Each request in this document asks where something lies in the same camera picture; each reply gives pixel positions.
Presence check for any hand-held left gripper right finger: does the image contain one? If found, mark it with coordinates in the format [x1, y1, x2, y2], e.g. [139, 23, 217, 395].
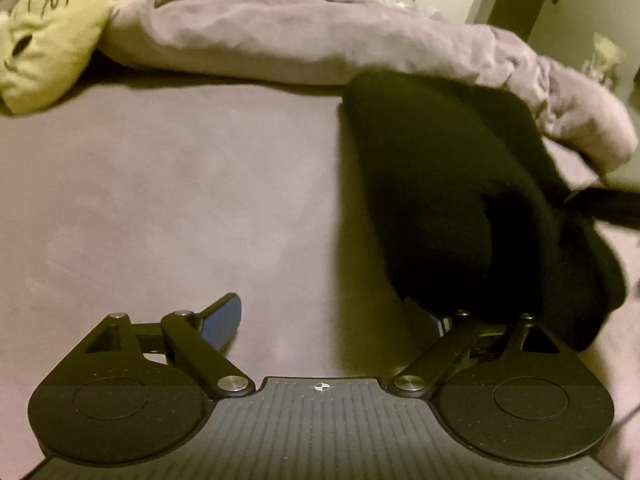
[392, 297, 567, 398]

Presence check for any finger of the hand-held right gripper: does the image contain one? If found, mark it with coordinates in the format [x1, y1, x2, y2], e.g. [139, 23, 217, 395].
[564, 186, 640, 234]

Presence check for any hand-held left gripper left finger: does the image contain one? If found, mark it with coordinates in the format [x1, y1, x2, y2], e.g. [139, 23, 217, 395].
[85, 292, 257, 399]

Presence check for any black small garment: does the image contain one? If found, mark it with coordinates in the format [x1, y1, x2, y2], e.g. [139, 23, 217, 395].
[339, 70, 629, 354]

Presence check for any purple bed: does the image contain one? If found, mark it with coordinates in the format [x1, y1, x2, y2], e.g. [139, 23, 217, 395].
[0, 65, 640, 476]

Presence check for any small pale object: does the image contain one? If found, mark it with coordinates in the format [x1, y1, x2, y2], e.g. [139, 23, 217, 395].
[582, 31, 628, 83]

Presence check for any white door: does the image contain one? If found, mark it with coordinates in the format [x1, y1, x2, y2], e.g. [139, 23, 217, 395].
[525, 0, 640, 91]

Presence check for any purple fuzzy blanket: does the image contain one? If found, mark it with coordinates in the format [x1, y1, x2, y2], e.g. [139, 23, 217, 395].
[97, 0, 634, 172]

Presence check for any yellow face cushion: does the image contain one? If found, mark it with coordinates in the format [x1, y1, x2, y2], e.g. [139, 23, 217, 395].
[0, 0, 121, 116]

